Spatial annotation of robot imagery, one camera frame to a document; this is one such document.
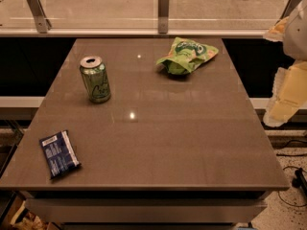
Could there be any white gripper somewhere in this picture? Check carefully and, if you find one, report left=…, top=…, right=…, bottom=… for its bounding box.
left=263, top=0, right=307, bottom=127

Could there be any middle metal railing bracket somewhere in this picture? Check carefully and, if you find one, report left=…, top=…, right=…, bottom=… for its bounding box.
left=158, top=0, right=169, bottom=34

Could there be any left metal railing bracket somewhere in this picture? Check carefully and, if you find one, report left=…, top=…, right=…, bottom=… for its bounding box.
left=26, top=0, right=52, bottom=34

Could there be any metal railing bracket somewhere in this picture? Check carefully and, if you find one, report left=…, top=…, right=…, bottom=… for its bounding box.
left=26, top=0, right=52, bottom=34
left=158, top=0, right=169, bottom=34
left=278, top=0, right=306, bottom=21

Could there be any right metal railing bracket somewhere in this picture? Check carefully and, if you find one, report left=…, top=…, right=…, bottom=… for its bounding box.
left=278, top=0, right=306, bottom=21

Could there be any green chip bag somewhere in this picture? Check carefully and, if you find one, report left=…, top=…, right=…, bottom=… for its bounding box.
left=156, top=37, right=219, bottom=75

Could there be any glass railing panel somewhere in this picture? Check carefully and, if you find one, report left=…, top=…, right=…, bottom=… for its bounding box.
left=0, top=0, right=288, bottom=31

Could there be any green soda can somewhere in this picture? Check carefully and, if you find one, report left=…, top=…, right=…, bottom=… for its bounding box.
left=80, top=56, right=111, bottom=104

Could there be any grey table drawer front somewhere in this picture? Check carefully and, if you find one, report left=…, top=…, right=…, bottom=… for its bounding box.
left=26, top=198, right=267, bottom=223

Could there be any blue snack packet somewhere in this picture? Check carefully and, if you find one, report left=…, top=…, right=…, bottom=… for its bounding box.
left=39, top=130, right=81, bottom=178

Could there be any black floor cable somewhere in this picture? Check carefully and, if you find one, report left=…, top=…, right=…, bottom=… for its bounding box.
left=275, top=139, right=307, bottom=209

